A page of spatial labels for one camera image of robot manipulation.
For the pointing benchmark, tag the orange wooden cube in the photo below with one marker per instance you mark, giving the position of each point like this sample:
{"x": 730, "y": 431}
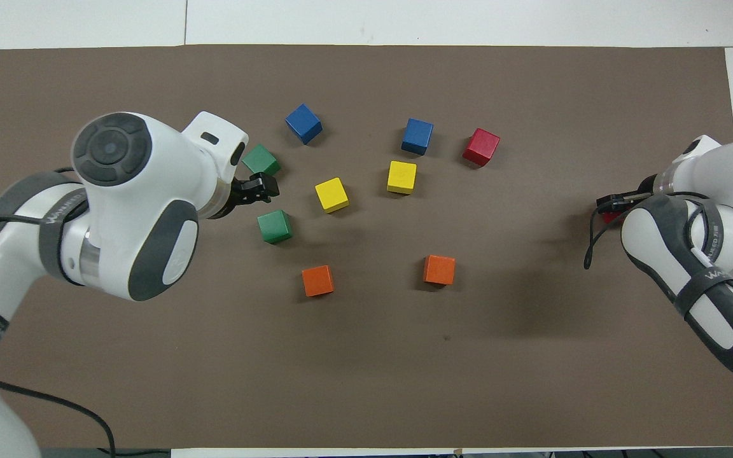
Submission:
{"x": 439, "y": 270}
{"x": 317, "y": 280}

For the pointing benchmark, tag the red wooden cube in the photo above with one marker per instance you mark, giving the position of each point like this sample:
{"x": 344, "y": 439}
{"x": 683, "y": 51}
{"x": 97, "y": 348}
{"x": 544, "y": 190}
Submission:
{"x": 481, "y": 147}
{"x": 609, "y": 217}

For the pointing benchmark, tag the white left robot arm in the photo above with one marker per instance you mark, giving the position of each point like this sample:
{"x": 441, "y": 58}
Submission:
{"x": 137, "y": 191}

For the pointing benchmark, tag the yellow wooden cube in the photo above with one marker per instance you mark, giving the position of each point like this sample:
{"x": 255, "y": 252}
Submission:
{"x": 401, "y": 177}
{"x": 331, "y": 194}

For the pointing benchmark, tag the blue wooden cube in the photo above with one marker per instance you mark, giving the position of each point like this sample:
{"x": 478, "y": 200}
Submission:
{"x": 417, "y": 136}
{"x": 303, "y": 123}

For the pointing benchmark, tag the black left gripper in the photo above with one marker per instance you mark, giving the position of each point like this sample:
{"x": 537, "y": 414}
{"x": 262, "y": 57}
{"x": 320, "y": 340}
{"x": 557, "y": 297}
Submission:
{"x": 245, "y": 193}

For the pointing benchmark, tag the brown paper table mat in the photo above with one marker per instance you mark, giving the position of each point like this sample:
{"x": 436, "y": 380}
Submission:
{"x": 468, "y": 356}

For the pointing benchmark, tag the green wooden cube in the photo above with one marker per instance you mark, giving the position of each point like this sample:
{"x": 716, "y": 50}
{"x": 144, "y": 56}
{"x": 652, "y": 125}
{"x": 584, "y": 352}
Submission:
{"x": 261, "y": 159}
{"x": 274, "y": 226}

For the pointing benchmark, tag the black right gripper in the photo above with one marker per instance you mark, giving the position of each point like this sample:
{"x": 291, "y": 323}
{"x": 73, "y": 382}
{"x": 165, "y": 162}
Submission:
{"x": 641, "y": 193}

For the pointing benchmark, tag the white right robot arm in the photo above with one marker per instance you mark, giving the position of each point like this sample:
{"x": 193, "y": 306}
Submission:
{"x": 723, "y": 242}

